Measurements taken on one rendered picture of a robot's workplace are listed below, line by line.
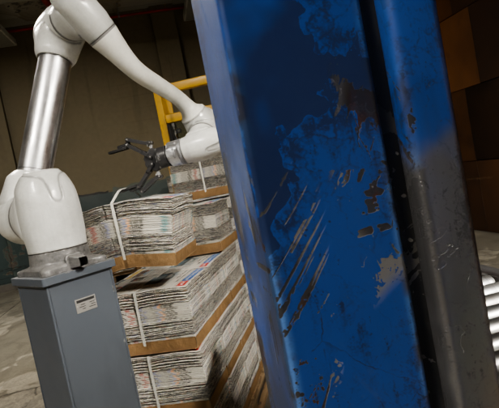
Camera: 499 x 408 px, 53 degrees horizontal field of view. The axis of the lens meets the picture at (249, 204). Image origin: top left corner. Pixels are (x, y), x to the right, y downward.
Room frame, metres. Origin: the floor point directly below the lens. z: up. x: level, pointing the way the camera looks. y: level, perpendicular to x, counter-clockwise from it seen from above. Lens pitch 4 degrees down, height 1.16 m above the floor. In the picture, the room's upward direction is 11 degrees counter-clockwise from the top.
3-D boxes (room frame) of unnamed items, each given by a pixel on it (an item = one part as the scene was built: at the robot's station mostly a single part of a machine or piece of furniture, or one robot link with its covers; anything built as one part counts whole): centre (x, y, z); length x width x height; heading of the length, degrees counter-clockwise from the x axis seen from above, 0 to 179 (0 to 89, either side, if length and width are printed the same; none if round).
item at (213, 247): (2.42, 0.32, 0.86); 0.38 x 0.29 x 0.04; 79
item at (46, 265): (1.35, 0.52, 1.03); 0.22 x 0.18 x 0.06; 45
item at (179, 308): (2.29, 0.34, 0.42); 1.17 x 0.39 x 0.83; 169
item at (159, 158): (1.80, 0.29, 1.27); 0.09 x 0.07 x 0.08; 79
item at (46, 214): (1.37, 0.54, 1.17); 0.18 x 0.16 x 0.22; 41
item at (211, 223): (2.42, 0.32, 0.95); 0.38 x 0.29 x 0.23; 79
